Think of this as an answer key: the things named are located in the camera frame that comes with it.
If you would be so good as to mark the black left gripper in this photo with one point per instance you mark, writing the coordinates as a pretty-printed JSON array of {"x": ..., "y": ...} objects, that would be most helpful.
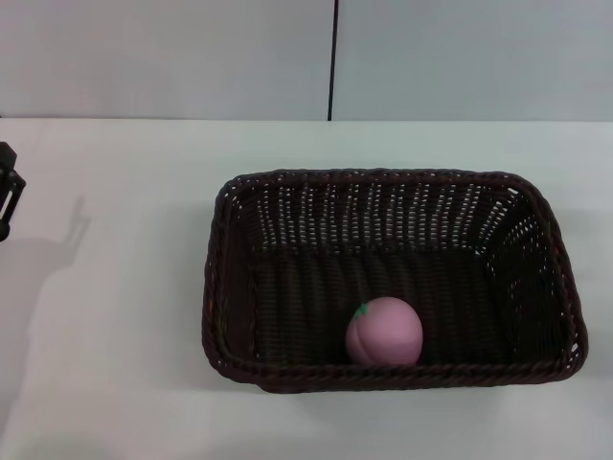
[{"x": 3, "y": 231}]

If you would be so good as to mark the dark brown wicker basket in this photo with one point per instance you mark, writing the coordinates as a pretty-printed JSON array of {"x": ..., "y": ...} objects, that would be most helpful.
[{"x": 306, "y": 306}]

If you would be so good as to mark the pink toy peach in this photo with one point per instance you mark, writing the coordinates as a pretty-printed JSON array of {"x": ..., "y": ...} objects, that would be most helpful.
[{"x": 385, "y": 333}]

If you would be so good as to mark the black vertical wall strip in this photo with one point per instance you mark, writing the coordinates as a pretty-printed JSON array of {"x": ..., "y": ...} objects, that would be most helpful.
[{"x": 332, "y": 57}]

